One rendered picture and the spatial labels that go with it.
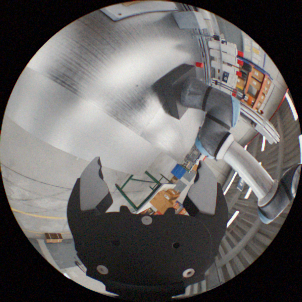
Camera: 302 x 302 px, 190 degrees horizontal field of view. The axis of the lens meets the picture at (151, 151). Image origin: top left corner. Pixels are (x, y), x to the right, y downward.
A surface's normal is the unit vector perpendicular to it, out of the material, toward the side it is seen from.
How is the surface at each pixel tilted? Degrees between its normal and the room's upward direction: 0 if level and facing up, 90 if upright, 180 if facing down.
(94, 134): 0
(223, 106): 89
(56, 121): 0
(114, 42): 0
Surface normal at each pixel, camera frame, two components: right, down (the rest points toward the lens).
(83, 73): 0.70, 0.54
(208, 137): -0.84, 0.07
